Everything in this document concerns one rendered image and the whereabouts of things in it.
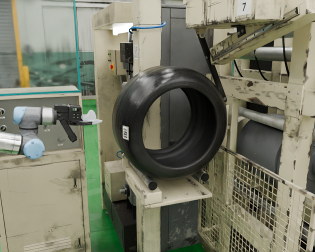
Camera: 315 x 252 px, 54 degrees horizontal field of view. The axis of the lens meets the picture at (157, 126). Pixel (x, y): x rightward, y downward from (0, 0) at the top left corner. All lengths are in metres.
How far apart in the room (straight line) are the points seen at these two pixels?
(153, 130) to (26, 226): 1.02
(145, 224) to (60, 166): 0.64
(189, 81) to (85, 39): 9.04
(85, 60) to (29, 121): 8.96
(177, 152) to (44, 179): 0.85
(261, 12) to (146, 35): 0.67
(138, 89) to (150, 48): 0.42
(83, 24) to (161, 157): 8.86
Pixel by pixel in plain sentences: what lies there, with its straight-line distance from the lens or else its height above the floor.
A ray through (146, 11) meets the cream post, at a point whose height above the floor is 1.72.
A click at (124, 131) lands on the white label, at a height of 1.18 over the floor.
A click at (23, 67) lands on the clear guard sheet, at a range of 1.93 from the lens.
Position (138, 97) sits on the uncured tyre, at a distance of 1.34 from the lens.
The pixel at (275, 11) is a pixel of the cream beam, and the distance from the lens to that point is 1.33.
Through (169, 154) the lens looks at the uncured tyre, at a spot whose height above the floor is 0.95.
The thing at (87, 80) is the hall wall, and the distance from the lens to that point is 10.32.
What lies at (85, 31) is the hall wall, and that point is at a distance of 10.35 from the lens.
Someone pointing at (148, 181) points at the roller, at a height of 0.92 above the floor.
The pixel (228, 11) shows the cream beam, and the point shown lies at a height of 1.68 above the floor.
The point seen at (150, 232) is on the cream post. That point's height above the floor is 0.40.
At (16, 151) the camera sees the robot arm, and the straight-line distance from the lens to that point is 1.26.
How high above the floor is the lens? 1.54
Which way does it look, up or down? 14 degrees down
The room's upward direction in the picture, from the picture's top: straight up
